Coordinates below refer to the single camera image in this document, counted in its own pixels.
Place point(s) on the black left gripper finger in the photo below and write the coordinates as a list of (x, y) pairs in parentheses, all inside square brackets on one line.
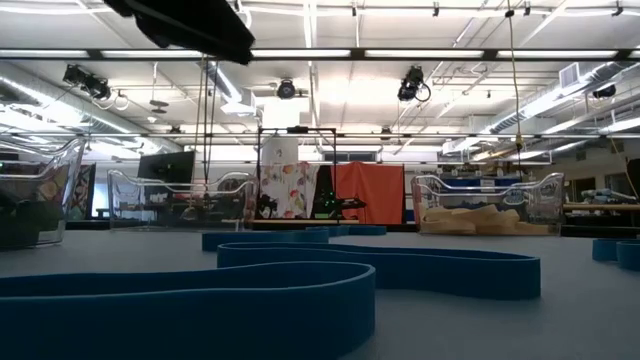
[(227, 42)]

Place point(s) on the black ceiling disc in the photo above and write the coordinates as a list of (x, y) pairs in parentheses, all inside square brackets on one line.
[(159, 105)]

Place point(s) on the black computer monitor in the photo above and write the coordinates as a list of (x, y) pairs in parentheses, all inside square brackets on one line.
[(165, 167)]

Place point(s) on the clear plastic basket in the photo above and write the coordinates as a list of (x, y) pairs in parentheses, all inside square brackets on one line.
[(550, 200), (235, 182), (75, 165)]

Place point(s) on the white floral hanging cloth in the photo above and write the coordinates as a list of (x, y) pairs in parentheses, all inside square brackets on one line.
[(290, 190)]

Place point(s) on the background robot with green lights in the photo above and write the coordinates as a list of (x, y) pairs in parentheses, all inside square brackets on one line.
[(330, 202)]

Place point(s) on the orange hanging cloth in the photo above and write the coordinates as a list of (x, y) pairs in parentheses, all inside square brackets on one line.
[(370, 190)]

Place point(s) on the white air vent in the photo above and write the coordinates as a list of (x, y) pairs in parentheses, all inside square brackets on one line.
[(569, 75)]

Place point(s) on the black ceiling speaker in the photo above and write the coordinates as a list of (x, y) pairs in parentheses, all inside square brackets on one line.
[(605, 91)]

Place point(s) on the wooden background table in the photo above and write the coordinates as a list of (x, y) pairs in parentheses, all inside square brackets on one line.
[(600, 206)]

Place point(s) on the grey bundle on background table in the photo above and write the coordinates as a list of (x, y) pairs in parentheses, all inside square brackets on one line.
[(605, 195)]

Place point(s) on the black ceiling camera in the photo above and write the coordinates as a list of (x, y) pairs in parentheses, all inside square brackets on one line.
[(411, 82), (90, 85), (286, 90)]

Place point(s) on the black metal rack frame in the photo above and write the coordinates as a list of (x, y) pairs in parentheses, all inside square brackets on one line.
[(259, 150)]

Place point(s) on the colourful wall poster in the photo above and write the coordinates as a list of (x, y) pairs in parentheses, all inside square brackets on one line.
[(87, 195)]

